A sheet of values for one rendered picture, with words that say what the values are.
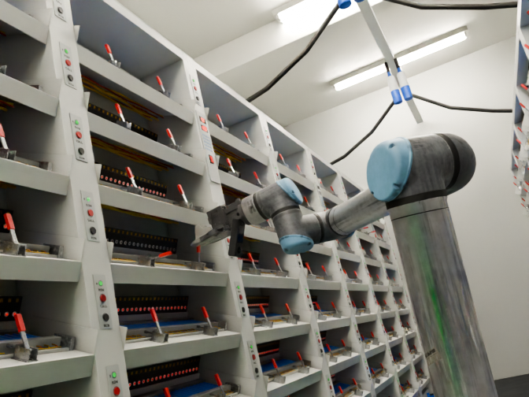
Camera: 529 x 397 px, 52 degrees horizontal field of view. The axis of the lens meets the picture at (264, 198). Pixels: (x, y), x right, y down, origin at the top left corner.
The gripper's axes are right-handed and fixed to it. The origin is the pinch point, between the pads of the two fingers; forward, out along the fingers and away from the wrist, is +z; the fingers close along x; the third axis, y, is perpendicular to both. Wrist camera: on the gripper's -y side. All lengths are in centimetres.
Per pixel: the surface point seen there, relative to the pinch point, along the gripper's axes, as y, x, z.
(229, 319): -22.9, -15.5, 5.0
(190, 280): -11.2, 7.9, 1.5
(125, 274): -10.4, 38.3, 1.1
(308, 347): -38, -86, 8
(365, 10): 127, -144, -78
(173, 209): 10.1, 10.5, -2.0
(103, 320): -21, 50, 1
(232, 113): 74, -73, -3
